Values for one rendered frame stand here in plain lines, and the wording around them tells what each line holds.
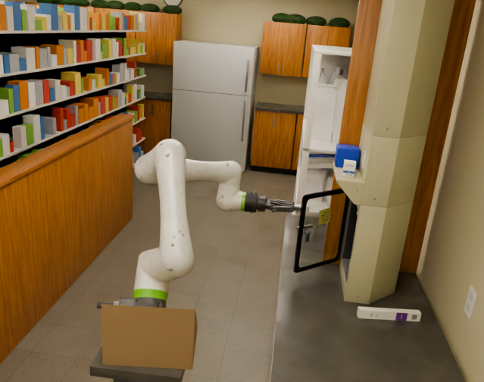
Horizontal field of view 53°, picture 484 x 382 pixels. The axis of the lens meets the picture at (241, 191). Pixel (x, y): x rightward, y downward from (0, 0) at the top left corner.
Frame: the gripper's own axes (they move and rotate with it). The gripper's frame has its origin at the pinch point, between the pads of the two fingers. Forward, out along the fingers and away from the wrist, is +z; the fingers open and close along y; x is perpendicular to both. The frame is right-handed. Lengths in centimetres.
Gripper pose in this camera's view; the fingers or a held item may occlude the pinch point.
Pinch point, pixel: (301, 208)
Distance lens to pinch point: 225.8
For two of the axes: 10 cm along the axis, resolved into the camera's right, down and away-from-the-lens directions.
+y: 1.2, -3.2, 9.4
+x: -0.8, 9.4, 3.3
